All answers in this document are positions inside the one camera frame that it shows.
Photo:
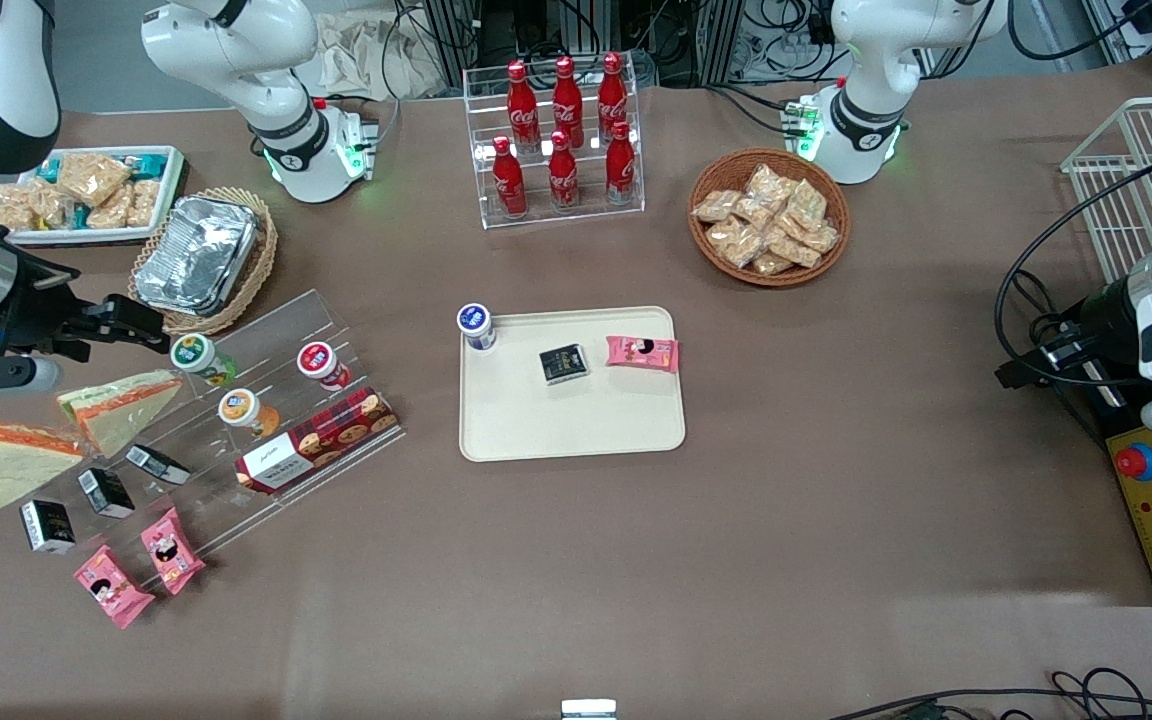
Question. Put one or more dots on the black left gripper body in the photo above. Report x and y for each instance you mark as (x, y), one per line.
(1102, 312)

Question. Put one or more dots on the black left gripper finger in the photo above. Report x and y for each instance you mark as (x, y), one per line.
(1026, 372)

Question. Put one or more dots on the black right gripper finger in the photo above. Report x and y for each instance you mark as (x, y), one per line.
(136, 338)
(141, 312)

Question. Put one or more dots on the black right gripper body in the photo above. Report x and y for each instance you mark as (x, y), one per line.
(44, 303)

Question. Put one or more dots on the triangle sandwich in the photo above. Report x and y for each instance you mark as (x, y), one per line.
(21, 470)
(121, 410)

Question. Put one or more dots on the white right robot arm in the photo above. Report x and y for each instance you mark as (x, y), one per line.
(236, 50)

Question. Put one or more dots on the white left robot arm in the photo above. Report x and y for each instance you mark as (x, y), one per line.
(866, 60)

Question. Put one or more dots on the white rectangular snack tray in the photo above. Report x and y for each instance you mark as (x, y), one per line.
(171, 190)

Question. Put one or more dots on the beige plastic tray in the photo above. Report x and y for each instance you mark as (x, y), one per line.
(576, 420)

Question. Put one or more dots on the green lid cup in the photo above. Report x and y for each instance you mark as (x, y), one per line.
(198, 357)

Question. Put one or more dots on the aluminium foil container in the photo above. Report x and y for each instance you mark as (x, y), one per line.
(196, 255)

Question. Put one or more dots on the teal snack packet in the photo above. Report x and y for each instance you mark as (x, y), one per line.
(81, 215)
(148, 163)
(48, 171)

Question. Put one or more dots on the rice cracker pack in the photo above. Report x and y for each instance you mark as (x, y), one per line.
(143, 200)
(111, 210)
(48, 205)
(11, 208)
(91, 177)

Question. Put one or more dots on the clear acrylic stepped stand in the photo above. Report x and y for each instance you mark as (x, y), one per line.
(266, 335)

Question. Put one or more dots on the small black box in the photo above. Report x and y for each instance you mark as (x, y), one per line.
(104, 492)
(46, 526)
(564, 364)
(156, 464)

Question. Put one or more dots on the orange lid cup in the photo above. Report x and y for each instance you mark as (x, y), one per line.
(244, 410)

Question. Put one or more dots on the flat wicker basket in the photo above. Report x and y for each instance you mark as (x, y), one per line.
(261, 260)

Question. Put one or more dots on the red lid cup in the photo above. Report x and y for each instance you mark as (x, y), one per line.
(321, 362)

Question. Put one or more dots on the red plaid cookie box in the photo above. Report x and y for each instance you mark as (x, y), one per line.
(321, 440)

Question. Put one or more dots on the pink snack packet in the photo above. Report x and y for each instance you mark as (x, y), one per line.
(112, 586)
(642, 353)
(172, 550)

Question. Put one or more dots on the clear cracker snack bag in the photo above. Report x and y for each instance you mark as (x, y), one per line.
(771, 264)
(771, 185)
(806, 203)
(754, 212)
(736, 242)
(821, 238)
(793, 250)
(716, 205)

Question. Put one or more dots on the blue lid yogurt cup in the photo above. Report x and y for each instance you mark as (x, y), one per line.
(476, 325)

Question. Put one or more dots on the crumpled beige cloth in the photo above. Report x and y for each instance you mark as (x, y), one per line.
(366, 55)

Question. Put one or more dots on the round brown wicker basket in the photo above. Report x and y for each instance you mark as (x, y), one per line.
(716, 170)

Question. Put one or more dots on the red cola bottle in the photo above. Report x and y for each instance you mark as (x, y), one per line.
(621, 165)
(522, 100)
(563, 175)
(508, 180)
(567, 95)
(612, 92)

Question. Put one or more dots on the clear acrylic bottle rack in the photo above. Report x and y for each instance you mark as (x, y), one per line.
(586, 215)

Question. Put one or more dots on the small white metal bracket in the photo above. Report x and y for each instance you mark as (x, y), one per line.
(588, 709)

